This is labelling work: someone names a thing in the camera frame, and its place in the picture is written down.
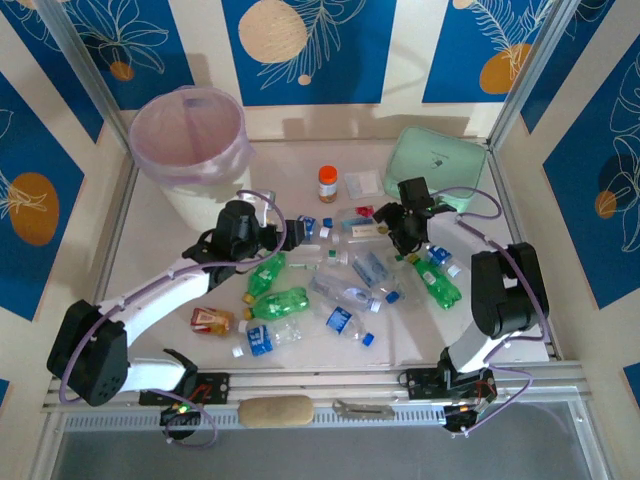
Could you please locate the clear bottle green neck band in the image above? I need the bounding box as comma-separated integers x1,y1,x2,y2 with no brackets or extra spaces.
287,248,350,271

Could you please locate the mint green lidded box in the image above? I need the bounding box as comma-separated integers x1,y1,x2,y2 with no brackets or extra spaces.
383,125,489,214

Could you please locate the translucent purple bin liner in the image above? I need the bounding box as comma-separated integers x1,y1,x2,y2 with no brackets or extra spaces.
128,84,257,184

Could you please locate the clear bottle white label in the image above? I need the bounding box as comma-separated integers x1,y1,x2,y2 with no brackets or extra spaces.
329,222,394,250

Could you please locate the clear bottle light blue label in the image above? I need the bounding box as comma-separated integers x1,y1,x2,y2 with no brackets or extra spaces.
349,249,405,305

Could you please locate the small bottle blue label white cap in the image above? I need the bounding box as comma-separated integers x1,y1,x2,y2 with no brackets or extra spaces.
298,213,332,241
424,244,464,279

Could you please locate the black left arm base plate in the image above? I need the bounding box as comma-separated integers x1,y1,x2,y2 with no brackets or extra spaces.
138,372,231,406

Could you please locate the aluminium rail frame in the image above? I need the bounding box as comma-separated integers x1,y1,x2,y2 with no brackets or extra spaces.
42,360,587,412

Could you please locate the grey slotted cable duct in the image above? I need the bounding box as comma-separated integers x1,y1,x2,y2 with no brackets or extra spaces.
62,405,451,432

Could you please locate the long clear bottle white cap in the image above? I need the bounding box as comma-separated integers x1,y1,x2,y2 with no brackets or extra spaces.
308,272,382,314

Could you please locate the beige oblong pad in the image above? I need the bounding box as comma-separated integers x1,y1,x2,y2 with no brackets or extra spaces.
237,395,316,428

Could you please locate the brown drink bottle red label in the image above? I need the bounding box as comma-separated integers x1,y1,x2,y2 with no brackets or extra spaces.
189,306,249,337

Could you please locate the large bottle blue label white cap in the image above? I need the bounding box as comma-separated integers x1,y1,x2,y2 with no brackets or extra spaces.
231,319,306,359

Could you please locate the small clear plastic packet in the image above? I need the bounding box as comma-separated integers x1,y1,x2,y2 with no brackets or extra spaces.
343,169,386,199

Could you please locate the aluminium frame post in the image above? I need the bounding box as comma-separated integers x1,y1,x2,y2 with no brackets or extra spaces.
35,0,139,169
485,0,577,154

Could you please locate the aluminium side rail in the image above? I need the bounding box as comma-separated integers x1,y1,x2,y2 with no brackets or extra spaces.
487,144,565,361
92,162,141,306

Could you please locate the flat metal bracket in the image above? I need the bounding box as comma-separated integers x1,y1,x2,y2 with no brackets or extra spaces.
332,399,396,420

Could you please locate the clear bottle blue label blue cap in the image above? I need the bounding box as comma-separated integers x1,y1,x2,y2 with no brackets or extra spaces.
319,305,376,347

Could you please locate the white ribbed waste bin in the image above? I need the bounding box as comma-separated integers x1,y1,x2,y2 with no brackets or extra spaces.
129,85,255,232

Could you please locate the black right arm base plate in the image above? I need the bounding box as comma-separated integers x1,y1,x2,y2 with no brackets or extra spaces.
404,367,496,401

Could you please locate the orange-capped supplement jar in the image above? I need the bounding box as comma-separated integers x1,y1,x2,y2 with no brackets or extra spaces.
317,165,339,204

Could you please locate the green plastic bottle yellow cap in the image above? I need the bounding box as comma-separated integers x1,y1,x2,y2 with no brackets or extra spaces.
242,287,310,321
408,253,464,312
242,252,289,305

